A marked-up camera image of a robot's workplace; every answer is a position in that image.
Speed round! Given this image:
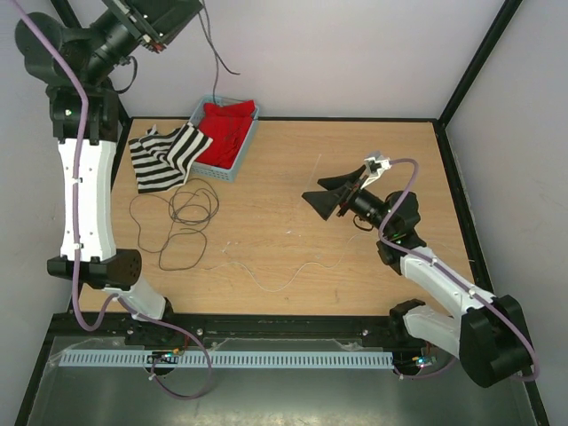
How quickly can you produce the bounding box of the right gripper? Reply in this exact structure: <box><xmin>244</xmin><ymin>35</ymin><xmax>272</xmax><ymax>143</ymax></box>
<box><xmin>303</xmin><ymin>164</ymin><xmax>393</xmax><ymax>235</ymax></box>

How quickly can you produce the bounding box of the grey wire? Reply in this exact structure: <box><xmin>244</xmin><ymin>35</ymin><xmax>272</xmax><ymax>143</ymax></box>
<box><xmin>170</xmin><ymin>0</ymin><xmax>242</xmax><ymax>227</ymax></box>

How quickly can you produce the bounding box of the white wire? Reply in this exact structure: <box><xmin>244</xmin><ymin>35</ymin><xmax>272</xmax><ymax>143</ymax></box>
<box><xmin>208</xmin><ymin>232</ymin><xmax>378</xmax><ymax>293</ymax></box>

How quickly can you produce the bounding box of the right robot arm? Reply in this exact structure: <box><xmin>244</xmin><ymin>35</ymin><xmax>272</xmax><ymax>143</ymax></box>
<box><xmin>302</xmin><ymin>160</ymin><xmax>540</xmax><ymax>388</ymax></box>

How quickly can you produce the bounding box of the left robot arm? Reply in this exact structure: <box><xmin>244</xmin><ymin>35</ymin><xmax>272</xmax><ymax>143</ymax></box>
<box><xmin>15</xmin><ymin>1</ymin><xmax>203</xmax><ymax>344</ymax></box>

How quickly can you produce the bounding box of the light blue plastic basket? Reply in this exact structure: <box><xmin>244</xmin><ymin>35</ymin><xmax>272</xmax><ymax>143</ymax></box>
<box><xmin>190</xmin><ymin>95</ymin><xmax>260</xmax><ymax>182</ymax></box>

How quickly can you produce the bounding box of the red cloth in basket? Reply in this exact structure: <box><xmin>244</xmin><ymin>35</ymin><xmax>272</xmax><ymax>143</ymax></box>
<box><xmin>196</xmin><ymin>99</ymin><xmax>256</xmax><ymax>170</ymax></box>

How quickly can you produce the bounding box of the black white striped cloth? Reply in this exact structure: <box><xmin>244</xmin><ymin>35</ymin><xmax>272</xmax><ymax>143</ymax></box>
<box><xmin>129</xmin><ymin>122</ymin><xmax>213</xmax><ymax>194</ymax></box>

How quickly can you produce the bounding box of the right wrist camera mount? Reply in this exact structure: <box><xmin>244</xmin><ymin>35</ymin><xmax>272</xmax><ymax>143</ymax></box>
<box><xmin>361</xmin><ymin>151</ymin><xmax>391</xmax><ymax>189</ymax></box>

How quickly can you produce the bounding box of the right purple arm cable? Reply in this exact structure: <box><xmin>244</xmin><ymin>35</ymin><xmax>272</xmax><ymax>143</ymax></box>
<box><xmin>376</xmin><ymin>157</ymin><xmax>540</xmax><ymax>383</ymax></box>

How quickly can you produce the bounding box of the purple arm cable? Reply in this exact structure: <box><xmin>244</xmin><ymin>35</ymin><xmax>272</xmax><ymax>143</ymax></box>
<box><xmin>10</xmin><ymin>0</ymin><xmax>134</xmax><ymax>332</ymax></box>
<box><xmin>376</xmin><ymin>157</ymin><xmax>540</xmax><ymax>383</ymax></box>

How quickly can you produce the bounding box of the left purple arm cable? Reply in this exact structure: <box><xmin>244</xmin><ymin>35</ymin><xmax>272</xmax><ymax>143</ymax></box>
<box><xmin>10</xmin><ymin>0</ymin><xmax>134</xmax><ymax>332</ymax></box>

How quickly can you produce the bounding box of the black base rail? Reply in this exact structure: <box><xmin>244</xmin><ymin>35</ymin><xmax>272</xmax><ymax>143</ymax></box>
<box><xmin>45</xmin><ymin>312</ymin><xmax>432</xmax><ymax>351</ymax></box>

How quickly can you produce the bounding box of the light blue cable duct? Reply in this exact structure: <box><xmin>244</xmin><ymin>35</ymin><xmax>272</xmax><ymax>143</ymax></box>
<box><xmin>59</xmin><ymin>350</ymin><xmax>392</xmax><ymax>369</ymax></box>

